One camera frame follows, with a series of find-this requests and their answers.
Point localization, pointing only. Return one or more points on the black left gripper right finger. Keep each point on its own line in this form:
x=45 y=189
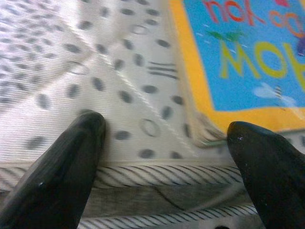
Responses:
x=274 y=179

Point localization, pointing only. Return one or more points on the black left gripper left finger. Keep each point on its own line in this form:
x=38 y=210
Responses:
x=52 y=186

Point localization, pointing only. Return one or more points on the blue yellow children's book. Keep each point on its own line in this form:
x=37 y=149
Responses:
x=238 y=71

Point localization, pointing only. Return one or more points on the grey quilted mattress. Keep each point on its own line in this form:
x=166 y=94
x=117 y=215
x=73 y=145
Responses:
x=71 y=71

